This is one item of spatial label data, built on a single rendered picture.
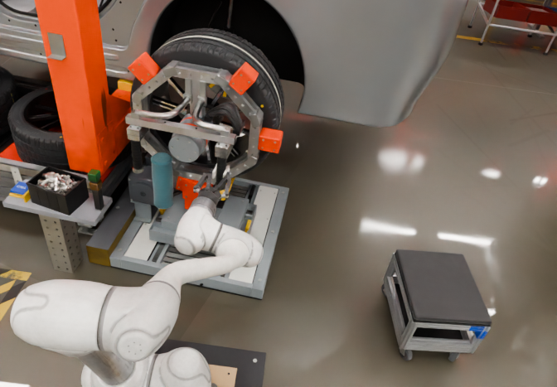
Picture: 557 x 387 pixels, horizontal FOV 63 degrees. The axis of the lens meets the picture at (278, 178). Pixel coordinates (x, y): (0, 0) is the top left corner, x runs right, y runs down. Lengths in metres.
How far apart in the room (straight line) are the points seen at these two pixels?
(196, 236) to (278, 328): 0.97
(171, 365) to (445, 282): 1.31
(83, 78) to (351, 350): 1.68
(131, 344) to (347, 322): 1.58
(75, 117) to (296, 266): 1.34
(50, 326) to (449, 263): 1.82
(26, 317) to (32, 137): 1.68
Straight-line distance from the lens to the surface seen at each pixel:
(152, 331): 0.98
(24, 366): 2.33
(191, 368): 1.53
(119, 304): 1.01
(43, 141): 2.62
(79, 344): 1.04
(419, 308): 2.14
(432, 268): 2.32
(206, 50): 1.88
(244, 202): 2.55
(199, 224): 1.49
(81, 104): 2.09
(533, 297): 2.98
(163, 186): 2.04
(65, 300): 1.03
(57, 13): 1.95
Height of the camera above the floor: 1.92
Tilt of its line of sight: 38 degrees down
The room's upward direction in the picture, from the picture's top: 8 degrees clockwise
